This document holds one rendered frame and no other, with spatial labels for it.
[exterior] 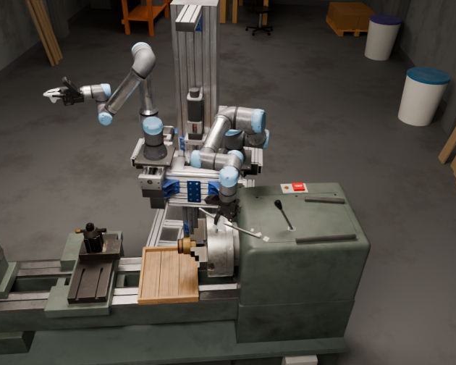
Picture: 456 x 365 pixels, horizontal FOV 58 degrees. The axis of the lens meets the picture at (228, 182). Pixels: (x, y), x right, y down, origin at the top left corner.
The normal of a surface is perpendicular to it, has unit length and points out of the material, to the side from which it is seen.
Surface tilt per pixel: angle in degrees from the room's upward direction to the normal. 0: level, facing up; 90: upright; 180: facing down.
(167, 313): 90
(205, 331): 0
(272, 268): 90
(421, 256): 0
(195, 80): 90
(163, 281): 0
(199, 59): 90
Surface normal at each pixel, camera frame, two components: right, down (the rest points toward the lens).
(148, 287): 0.02, -0.80
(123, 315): 0.08, 0.59
